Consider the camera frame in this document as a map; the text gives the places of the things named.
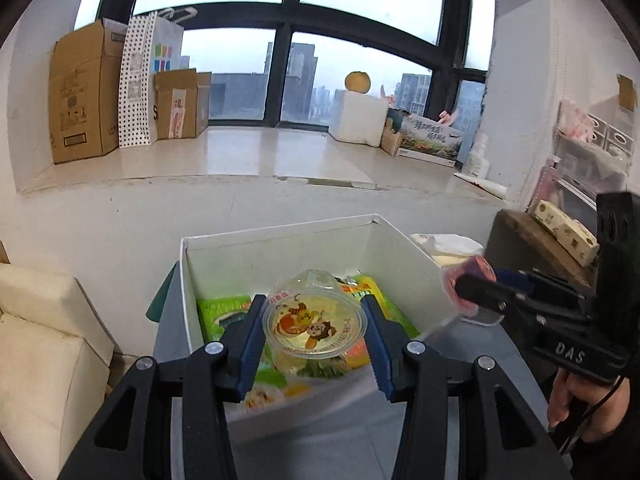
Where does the white foam box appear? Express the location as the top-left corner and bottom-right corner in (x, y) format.
(327, 89), (390, 148)

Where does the flat white packet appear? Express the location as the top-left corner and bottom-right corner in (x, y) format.
(454, 172), (507, 198)

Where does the white storage box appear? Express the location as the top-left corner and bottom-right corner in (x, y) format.
(179, 214), (463, 441)

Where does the cream tissue pack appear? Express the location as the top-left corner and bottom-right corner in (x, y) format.
(530, 200), (568, 236)
(555, 220), (600, 267)

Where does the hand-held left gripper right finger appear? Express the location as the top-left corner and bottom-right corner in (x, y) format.
(361, 294), (571, 480)

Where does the cream sofa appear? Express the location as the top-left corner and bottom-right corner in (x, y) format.
(0, 262), (115, 466)

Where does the brown cardboard scrap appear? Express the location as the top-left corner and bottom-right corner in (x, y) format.
(617, 74), (637, 112)

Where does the polka dot paper bag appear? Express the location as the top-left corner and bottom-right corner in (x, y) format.
(118, 10), (160, 148)

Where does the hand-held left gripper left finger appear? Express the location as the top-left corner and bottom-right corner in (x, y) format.
(60, 294), (268, 480)

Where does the clear plastic drawer unit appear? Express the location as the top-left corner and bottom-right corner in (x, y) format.
(525, 97), (640, 226)

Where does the small brown box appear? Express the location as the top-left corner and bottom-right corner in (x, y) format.
(380, 115), (403, 156)

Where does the black window frame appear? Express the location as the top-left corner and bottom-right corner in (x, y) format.
(74, 0), (496, 128)

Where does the bright yellow snack packet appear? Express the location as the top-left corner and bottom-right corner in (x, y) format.
(340, 274), (421, 341)

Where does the small open cardboard box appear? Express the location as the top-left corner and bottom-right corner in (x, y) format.
(154, 68), (212, 140)

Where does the clear jelly cup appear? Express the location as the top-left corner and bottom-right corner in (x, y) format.
(262, 269), (368, 376)

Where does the yellow pomelo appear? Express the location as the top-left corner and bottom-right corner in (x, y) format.
(344, 71), (372, 94)

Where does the person's right forearm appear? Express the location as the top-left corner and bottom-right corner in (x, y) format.
(570, 420), (640, 480)

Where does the pink cup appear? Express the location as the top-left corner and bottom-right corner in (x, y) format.
(442, 256), (496, 317)

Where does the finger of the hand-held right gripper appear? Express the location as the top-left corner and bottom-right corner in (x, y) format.
(455, 272), (588, 341)
(492, 267), (597, 311)

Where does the cream flat packet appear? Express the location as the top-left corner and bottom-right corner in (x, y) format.
(430, 252), (481, 271)

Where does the dark brown side cabinet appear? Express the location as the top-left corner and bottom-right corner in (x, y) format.
(482, 209), (598, 291)

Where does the pink patterned packet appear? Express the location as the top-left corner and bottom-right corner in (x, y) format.
(556, 100), (596, 143)

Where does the white bag with coloured squares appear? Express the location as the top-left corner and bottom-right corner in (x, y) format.
(150, 6), (197, 73)

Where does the person's right hand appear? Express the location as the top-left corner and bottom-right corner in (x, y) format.
(547, 370), (631, 443)

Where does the white plastic bottle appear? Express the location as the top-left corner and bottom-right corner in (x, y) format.
(465, 134), (490, 180)

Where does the white plastic bag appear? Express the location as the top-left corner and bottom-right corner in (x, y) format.
(410, 232), (483, 256)

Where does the large green snack packet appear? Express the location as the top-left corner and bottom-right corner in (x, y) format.
(196, 296), (253, 343)

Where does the tall cardboard box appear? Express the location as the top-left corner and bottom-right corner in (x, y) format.
(48, 19), (128, 165)

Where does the flat printed landscape box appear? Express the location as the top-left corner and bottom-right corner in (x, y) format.
(395, 112), (464, 167)

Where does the dark green folder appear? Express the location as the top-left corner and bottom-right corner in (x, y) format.
(146, 262), (183, 322)

